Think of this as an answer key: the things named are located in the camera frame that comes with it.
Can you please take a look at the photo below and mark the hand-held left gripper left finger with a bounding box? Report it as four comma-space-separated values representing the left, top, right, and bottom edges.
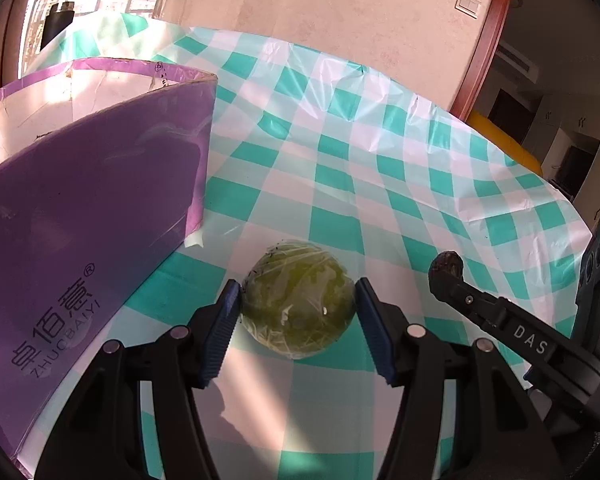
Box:
32, 280, 243, 480

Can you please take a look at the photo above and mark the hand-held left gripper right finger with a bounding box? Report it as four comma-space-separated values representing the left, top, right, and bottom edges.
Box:
355, 277, 563, 480

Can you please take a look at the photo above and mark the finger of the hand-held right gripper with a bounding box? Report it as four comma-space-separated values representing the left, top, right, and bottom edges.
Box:
427, 270, 512, 333

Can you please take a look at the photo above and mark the dark purple passion fruit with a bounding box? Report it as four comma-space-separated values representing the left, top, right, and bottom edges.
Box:
428, 251, 465, 281

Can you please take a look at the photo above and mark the dark green fruit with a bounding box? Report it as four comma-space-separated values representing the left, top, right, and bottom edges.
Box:
240, 241, 357, 359

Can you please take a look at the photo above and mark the purple cardboard box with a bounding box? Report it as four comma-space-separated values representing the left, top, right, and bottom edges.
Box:
0, 57, 219, 466

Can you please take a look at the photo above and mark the teal checkered plastic tablecloth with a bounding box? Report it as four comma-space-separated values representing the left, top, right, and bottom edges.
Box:
27, 10, 597, 480

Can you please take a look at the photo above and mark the yellow object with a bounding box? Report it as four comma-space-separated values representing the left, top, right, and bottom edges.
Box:
467, 110, 545, 177

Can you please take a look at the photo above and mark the grey cabinet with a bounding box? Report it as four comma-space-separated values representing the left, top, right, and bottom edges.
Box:
522, 87, 600, 211

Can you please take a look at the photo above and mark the ceiling air vent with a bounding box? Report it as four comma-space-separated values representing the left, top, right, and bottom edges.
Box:
496, 44, 540, 82

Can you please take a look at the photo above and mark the red wooden door frame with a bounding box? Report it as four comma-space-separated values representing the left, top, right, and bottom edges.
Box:
449, 0, 517, 122

